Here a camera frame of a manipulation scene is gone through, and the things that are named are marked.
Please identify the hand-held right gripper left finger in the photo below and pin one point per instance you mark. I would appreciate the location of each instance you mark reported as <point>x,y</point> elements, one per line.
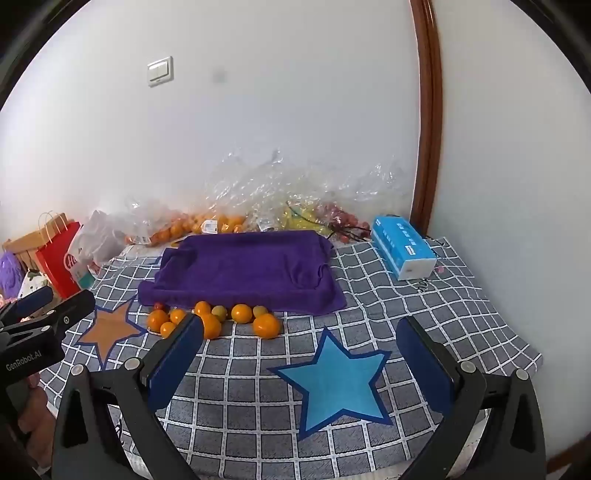
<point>178,364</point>

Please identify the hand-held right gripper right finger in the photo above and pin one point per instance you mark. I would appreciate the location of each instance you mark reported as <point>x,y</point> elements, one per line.
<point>422,364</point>

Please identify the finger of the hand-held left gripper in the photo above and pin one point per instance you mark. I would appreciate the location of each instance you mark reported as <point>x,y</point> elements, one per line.
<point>71,314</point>
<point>34,302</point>

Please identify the small orange mandarin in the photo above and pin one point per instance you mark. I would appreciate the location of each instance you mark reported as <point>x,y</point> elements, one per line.
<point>167,327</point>
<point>178,316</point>

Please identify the large orange mandarin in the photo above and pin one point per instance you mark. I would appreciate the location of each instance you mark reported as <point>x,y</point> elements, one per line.
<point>267,326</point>
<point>212,326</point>

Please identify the yellow-green round fruit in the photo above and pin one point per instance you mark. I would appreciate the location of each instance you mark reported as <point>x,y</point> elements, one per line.
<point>220,312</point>
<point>260,310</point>

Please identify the person's left hand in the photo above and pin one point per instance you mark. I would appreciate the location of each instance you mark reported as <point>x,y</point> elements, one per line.
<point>41,424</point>

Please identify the white plush toy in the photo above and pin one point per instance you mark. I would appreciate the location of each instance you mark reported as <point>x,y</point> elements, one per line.
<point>32,280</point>

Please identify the purple plush toy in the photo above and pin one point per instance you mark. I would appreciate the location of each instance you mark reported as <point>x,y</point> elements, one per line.
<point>9,274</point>

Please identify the red paper bag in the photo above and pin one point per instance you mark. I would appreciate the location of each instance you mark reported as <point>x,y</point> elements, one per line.
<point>57,263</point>

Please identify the brown cardboard box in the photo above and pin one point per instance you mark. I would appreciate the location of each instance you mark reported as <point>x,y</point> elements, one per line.
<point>23,247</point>

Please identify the white plastic bag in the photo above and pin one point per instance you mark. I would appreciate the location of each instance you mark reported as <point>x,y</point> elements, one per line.
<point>99,240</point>

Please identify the grey checked star bedsheet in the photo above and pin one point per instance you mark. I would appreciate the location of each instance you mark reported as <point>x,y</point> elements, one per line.
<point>258,350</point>

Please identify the purple towel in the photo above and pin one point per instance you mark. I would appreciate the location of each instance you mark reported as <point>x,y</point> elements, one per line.
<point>240,267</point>

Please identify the blue tissue pack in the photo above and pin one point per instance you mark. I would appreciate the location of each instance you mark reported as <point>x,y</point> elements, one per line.
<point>397,240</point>

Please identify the clear bag of mandarins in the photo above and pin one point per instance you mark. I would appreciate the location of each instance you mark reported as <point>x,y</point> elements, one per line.
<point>226,221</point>
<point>171,228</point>

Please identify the clear bag of red fruit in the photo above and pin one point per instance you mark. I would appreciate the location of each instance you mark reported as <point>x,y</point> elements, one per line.
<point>341,217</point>

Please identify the clear bag of yellow fruit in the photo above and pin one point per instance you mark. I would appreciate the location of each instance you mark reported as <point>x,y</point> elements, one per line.
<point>295,217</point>

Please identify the crumpled clear plastic bag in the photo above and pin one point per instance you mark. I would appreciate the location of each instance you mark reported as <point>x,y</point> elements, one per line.
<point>258,184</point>

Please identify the brown wooden door frame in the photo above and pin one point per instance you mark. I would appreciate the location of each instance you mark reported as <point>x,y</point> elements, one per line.
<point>427,115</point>

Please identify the white light switch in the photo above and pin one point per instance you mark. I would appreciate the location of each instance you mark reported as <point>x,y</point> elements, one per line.
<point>160,71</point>

